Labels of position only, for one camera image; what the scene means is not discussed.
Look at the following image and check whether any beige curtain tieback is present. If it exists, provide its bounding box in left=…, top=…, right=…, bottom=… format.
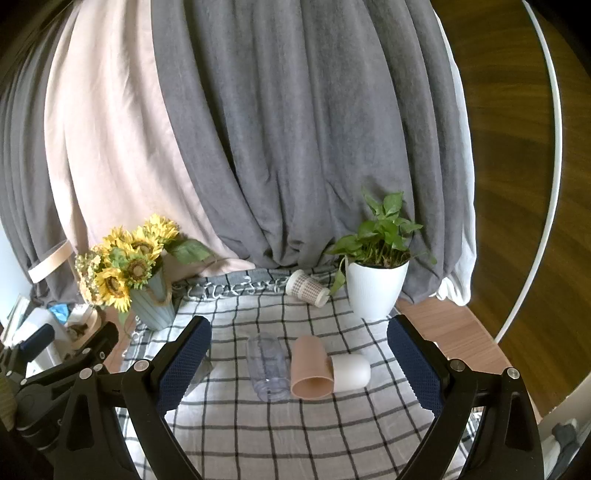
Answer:
left=28, top=240, right=75, bottom=283

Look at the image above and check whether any grey cloth item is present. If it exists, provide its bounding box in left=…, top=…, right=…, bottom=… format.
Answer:
left=551, top=422, right=581, bottom=449

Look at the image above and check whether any white box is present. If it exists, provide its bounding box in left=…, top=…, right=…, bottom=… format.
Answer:
left=65, top=305, right=97, bottom=334

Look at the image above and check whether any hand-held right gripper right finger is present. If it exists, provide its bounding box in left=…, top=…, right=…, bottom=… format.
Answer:
left=387, top=315, right=546, bottom=480

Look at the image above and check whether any white sheer curtain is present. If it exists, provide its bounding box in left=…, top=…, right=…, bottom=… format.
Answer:
left=434, top=9, right=478, bottom=306

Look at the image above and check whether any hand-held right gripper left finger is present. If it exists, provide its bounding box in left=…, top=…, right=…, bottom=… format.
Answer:
left=53, top=316, right=213, bottom=480

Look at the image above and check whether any pink curtain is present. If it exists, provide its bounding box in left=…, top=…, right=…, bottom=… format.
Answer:
left=44, top=0, right=254, bottom=280

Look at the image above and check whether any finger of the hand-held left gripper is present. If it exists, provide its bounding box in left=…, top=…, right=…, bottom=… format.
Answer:
left=25, top=322, right=120, bottom=386
left=19, top=324, right=56, bottom=364

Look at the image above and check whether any plain white cup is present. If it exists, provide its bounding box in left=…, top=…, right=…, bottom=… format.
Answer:
left=329, top=353, right=371, bottom=393

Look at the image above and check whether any beige cup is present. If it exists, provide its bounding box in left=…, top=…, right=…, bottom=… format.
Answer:
left=290, top=336, right=334, bottom=400

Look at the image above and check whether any clear plastic cup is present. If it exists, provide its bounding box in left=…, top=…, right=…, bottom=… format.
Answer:
left=247, top=333, right=293, bottom=401

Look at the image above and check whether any pale blue ribbed vase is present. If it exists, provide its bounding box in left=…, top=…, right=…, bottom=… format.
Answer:
left=129, top=268, right=177, bottom=330

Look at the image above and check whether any grey curtain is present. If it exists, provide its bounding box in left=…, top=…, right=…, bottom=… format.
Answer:
left=0, top=46, right=88, bottom=303
left=151, top=0, right=476, bottom=305

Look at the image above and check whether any checked tablecloth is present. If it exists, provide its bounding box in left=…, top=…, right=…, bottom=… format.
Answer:
left=115, top=267, right=476, bottom=480

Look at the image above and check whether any white hoop tube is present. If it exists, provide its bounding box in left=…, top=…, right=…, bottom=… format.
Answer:
left=494, top=0, right=565, bottom=344

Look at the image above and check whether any green leafy plant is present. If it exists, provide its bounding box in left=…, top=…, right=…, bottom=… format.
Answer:
left=325, top=189, right=437, bottom=296

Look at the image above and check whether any white ribbed plant pot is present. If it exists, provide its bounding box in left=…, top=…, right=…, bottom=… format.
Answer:
left=345, top=258, right=411, bottom=322

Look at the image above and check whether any white dotted paper cup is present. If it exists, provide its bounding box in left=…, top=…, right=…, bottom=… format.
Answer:
left=285, top=270, right=330, bottom=308

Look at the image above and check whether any sunflower bouquet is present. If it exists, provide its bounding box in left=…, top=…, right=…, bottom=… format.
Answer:
left=74, top=213, right=213, bottom=324

